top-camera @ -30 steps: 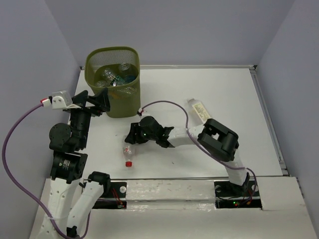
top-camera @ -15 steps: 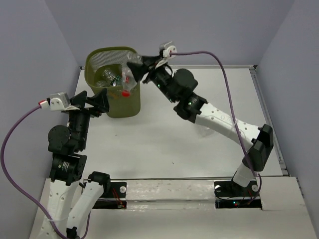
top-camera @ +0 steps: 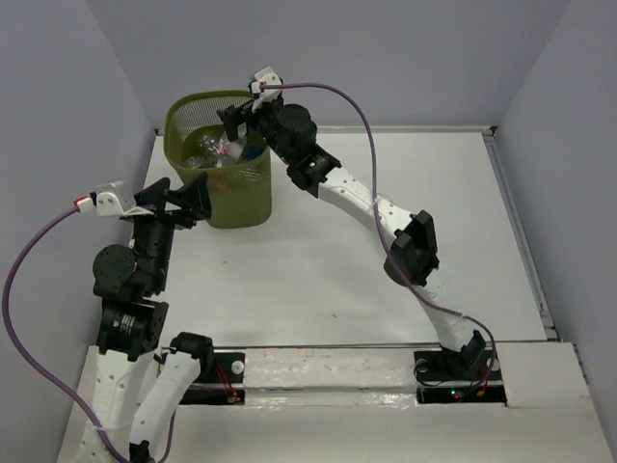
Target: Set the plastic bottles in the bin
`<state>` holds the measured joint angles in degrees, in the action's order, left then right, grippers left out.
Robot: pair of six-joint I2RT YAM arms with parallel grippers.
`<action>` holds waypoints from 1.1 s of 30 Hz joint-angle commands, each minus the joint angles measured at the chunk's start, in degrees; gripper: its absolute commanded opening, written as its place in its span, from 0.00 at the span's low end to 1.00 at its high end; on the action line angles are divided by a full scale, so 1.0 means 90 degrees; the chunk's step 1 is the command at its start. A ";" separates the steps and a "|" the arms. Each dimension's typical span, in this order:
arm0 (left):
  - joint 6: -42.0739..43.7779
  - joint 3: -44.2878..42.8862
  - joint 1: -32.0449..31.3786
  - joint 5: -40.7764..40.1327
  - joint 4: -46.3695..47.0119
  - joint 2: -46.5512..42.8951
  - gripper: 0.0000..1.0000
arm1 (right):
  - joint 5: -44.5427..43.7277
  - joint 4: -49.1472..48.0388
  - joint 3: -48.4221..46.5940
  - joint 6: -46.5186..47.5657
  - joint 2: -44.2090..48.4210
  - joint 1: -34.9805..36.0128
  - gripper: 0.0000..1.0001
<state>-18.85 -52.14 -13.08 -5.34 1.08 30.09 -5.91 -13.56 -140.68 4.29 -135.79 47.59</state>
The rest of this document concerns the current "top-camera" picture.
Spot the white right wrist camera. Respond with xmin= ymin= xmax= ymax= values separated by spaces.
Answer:
xmin=248 ymin=67 xmax=282 ymax=113

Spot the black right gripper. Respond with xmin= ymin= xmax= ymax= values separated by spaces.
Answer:
xmin=216 ymin=95 xmax=295 ymax=166

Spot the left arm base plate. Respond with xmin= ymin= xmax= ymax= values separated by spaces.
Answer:
xmin=180 ymin=351 xmax=246 ymax=406

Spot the red cap crushed bottle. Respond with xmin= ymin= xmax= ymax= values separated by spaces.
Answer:
xmin=213 ymin=135 xmax=247 ymax=168

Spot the green label plastic bottle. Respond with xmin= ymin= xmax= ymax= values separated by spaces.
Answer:
xmin=183 ymin=130 xmax=226 ymax=170

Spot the olive green mesh bin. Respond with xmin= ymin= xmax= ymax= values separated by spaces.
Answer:
xmin=163 ymin=90 xmax=272 ymax=229

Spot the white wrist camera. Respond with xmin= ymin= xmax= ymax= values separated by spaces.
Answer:
xmin=73 ymin=180 xmax=152 ymax=218
xmin=248 ymin=67 xmax=282 ymax=113

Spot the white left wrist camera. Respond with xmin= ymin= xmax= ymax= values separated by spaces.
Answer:
xmin=73 ymin=180 xmax=152 ymax=218

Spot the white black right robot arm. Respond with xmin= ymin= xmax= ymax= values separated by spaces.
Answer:
xmin=218 ymin=101 xmax=486 ymax=378

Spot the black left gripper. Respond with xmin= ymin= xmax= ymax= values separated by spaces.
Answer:
xmin=128 ymin=169 xmax=214 ymax=288

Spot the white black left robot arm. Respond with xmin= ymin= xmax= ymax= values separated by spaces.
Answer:
xmin=74 ymin=173 xmax=214 ymax=462

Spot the orange juice bottle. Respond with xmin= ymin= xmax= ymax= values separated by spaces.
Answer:
xmin=208 ymin=168 xmax=264 ymax=191

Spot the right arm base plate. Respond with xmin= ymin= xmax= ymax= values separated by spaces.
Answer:
xmin=413 ymin=349 xmax=507 ymax=405

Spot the blue label water bottle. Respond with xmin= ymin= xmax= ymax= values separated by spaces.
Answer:
xmin=238 ymin=137 xmax=267 ymax=163

